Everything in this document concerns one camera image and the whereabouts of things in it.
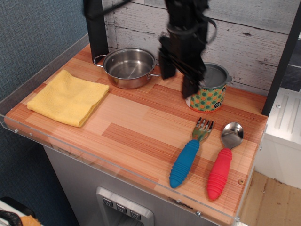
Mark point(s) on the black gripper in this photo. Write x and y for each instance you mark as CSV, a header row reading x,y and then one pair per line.
x,y
182,50

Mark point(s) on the dotted toy can grey lid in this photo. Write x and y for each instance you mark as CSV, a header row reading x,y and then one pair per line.
x,y
210,97

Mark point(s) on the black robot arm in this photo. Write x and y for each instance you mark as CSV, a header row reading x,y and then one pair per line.
x,y
186,12

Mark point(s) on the stainless steel pot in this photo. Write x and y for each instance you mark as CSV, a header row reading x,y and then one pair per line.
x,y
128,68

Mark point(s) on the clear acrylic table guard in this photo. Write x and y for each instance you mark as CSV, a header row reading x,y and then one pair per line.
x,y
137,134

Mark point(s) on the yellow folded cloth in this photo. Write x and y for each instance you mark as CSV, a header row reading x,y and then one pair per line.
x,y
67,99

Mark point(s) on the white plastic toy sink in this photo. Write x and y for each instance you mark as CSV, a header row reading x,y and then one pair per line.
x,y
279,154

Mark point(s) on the grey toy fridge cabinet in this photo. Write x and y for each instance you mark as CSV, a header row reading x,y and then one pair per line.
x,y
80,181

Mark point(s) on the silver ice dispenser panel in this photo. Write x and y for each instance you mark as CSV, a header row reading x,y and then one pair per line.
x,y
119,211

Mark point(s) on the yellow object bottom left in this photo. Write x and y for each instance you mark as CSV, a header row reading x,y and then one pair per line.
x,y
29,221

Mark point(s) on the red handled spoon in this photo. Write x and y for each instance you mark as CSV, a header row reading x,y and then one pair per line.
x,y
232,136

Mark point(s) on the blue handled fork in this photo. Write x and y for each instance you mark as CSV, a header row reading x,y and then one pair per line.
x,y
185,159

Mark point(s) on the black vertical post left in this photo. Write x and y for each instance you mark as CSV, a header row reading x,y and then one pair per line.
x,y
96,27

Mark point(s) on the black vertical post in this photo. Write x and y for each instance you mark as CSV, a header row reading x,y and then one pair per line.
x,y
283,63
96,27

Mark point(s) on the black vertical post right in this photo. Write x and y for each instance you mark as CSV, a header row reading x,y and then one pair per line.
x,y
283,63

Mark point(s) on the white black frame bottom left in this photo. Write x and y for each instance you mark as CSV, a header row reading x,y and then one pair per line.
x,y
11,211

